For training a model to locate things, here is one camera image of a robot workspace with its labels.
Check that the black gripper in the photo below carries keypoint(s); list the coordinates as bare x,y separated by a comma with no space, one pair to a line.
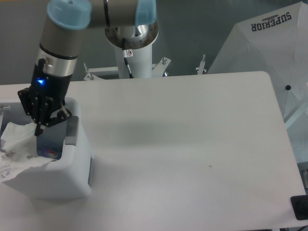
45,88

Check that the clear plastic water bottle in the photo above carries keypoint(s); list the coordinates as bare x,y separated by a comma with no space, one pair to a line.
50,143

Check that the white plastic wrapper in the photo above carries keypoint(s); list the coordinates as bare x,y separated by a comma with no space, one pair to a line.
18,150

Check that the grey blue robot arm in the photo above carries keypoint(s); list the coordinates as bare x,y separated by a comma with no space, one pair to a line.
128,24

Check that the white plastic trash can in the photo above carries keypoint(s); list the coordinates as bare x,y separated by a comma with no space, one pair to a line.
68,177

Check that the left metal table clamp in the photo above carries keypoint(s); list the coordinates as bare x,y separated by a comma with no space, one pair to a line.
89,75

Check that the white umbrella with lettering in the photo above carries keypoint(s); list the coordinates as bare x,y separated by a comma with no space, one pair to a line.
276,43

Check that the black device at table edge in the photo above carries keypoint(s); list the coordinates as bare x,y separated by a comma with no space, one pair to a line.
300,206

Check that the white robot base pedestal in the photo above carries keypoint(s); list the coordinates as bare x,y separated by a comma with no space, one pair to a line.
134,53

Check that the middle metal bracket clamp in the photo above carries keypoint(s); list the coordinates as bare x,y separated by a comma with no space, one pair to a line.
159,69

